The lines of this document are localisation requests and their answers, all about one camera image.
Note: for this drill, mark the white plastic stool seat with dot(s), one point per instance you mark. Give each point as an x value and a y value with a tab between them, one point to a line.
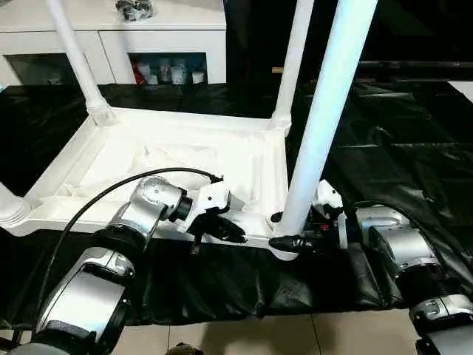
184	137

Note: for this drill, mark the white plastic table leg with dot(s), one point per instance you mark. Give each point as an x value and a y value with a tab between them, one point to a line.
293	63
329	111
13	207
79	63

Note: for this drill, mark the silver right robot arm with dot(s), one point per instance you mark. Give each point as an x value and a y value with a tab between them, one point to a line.
403	236

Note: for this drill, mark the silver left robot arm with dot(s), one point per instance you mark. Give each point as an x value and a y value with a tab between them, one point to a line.
148	207

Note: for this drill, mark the black work mat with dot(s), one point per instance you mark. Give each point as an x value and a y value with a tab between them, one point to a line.
258	284

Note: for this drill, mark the dark rounded object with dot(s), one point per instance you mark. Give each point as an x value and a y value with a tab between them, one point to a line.
183	349

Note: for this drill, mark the small tan label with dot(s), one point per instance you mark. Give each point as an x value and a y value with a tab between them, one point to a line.
277	70

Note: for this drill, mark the small white cup in cabinet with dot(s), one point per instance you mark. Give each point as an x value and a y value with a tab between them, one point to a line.
197	77

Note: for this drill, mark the red packet in cabinet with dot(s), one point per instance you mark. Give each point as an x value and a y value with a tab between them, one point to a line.
139	72

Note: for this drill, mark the white cabinet with glass doors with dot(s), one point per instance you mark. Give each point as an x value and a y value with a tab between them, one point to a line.
166	37

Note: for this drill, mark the white flat sheet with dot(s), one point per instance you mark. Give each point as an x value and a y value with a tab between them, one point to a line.
463	90

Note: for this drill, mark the black tripod stand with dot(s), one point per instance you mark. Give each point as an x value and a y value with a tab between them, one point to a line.
11	333

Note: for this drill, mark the dark object on cabinet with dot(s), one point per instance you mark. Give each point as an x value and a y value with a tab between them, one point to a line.
132	9

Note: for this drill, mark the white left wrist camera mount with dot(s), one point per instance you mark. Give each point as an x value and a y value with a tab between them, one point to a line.
214	196

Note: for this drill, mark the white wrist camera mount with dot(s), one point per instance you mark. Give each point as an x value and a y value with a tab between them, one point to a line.
214	196
329	196

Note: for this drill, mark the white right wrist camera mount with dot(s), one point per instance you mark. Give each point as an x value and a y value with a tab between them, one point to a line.
329	196

